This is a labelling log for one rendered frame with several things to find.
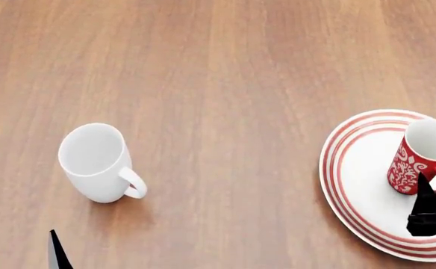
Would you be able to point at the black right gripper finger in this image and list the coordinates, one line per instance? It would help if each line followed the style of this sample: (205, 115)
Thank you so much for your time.
(427, 200)

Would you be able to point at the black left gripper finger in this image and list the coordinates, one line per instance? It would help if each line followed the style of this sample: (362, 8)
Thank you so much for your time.
(57, 253)

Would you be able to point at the red mug with white pattern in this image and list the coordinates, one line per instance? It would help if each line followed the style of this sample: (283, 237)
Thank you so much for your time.
(408, 165)

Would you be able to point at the white plate with red rings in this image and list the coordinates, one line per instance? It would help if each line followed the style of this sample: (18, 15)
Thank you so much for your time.
(363, 173)

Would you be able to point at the plain white mug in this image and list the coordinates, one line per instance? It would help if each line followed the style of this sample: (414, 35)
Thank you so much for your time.
(91, 157)

